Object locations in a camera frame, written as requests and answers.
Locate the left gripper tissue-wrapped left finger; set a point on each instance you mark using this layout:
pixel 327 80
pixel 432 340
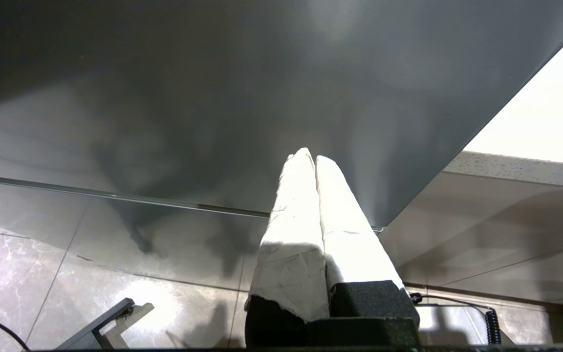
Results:
pixel 293 254

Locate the left gripper tissue-wrapped right finger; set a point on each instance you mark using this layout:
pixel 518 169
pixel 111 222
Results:
pixel 355 244

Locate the beige base cabinet front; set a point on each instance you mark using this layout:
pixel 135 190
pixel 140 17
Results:
pixel 496 234

